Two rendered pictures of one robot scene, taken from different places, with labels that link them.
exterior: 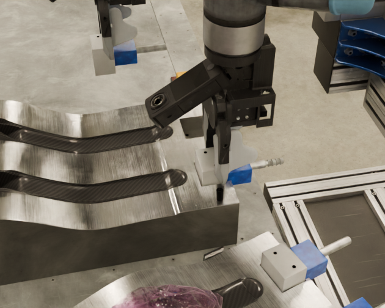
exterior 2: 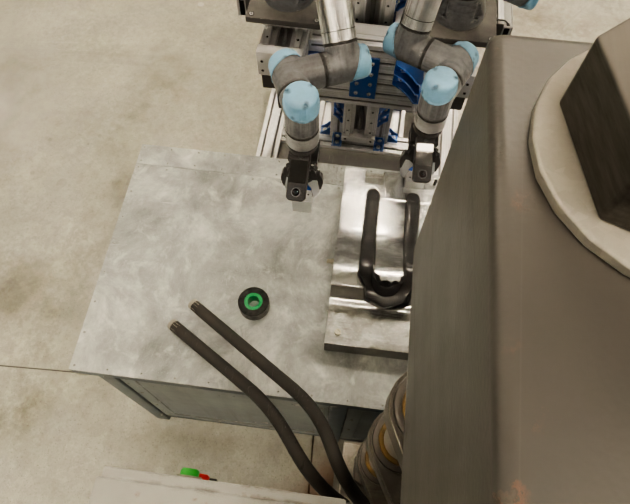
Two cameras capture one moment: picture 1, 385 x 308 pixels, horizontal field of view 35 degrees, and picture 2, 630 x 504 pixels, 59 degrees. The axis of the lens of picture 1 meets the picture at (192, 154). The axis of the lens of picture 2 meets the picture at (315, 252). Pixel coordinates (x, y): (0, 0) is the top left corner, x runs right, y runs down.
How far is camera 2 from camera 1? 1.26 m
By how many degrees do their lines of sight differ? 45
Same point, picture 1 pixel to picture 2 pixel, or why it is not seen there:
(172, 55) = (253, 173)
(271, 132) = not seen: hidden behind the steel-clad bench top
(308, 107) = (145, 135)
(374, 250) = (325, 158)
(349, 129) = (184, 121)
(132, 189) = (411, 220)
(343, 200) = (280, 154)
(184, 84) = (424, 157)
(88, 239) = not seen: hidden behind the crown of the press
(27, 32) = (173, 258)
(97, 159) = (383, 231)
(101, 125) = (353, 222)
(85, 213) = not seen: hidden behind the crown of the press
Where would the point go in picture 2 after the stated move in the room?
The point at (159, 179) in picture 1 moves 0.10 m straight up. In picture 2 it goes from (408, 206) to (414, 186)
